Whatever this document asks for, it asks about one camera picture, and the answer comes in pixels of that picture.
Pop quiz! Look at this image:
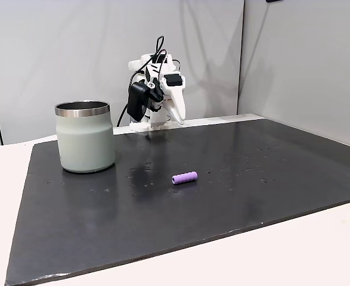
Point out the black cable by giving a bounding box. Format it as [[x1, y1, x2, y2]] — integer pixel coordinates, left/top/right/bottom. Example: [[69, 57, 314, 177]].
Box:
[[116, 35, 182, 128]]

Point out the black table mat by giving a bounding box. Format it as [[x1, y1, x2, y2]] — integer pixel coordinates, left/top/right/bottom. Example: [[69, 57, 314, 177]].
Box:
[[4, 119, 350, 286]]

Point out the pale green steel-rimmed cup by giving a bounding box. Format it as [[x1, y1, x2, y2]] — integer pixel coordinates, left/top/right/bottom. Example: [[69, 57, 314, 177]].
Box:
[[54, 101, 116, 174]]

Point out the black oval camera box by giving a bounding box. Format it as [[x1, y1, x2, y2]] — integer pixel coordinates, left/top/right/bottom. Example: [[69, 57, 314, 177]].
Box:
[[126, 81, 149, 123]]

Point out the purple ribbed pen grip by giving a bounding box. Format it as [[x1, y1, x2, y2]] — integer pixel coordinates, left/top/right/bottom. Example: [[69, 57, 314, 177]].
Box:
[[171, 170, 199, 186]]

